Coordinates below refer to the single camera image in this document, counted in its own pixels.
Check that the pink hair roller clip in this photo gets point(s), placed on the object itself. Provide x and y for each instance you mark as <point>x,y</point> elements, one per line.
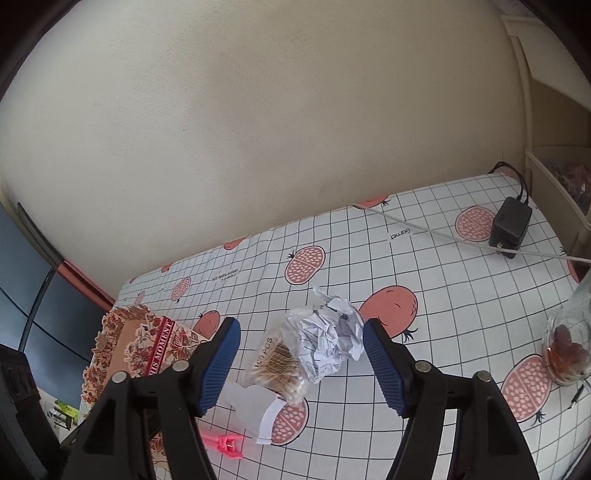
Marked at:
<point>228,445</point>

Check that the white paper ball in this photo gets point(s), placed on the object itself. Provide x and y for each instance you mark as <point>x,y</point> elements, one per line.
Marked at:
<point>323,335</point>

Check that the floral paper storage box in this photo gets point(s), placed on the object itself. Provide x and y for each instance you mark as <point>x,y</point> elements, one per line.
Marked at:
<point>135,340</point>

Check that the black power adapter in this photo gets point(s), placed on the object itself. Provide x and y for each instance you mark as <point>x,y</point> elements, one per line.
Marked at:
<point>510,226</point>

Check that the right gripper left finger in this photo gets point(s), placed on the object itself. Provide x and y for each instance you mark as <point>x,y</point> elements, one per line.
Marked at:
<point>113,441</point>

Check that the grid fruit pattern tablecloth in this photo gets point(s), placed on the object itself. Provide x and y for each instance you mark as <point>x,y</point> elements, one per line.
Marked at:
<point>419,260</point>

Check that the glass jar with snacks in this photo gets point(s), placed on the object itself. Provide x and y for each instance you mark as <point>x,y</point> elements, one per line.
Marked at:
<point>566,345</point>

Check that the white shelf unit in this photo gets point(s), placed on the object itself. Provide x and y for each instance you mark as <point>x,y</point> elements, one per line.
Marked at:
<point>557,108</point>

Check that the bag of cotton swabs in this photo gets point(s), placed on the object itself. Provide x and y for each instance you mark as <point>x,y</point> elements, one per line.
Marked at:
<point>275,368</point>

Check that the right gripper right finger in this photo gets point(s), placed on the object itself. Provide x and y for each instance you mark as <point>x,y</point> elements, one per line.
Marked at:
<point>488,442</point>

